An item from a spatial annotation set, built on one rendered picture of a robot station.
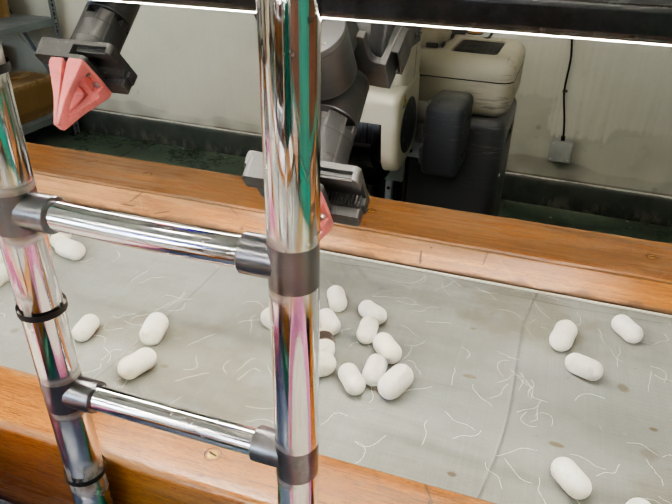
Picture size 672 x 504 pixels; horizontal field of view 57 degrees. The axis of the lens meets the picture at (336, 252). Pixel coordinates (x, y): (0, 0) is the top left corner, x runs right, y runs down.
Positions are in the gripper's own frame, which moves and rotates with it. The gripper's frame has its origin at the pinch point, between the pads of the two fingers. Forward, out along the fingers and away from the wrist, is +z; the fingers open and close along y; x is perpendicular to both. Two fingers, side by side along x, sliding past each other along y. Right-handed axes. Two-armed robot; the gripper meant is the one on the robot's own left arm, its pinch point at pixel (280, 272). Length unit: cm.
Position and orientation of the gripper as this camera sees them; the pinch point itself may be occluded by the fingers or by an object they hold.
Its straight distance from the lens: 52.0
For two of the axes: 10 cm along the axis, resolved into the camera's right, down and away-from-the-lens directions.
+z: -2.5, 9.1, -3.3
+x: 1.7, 3.8, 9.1
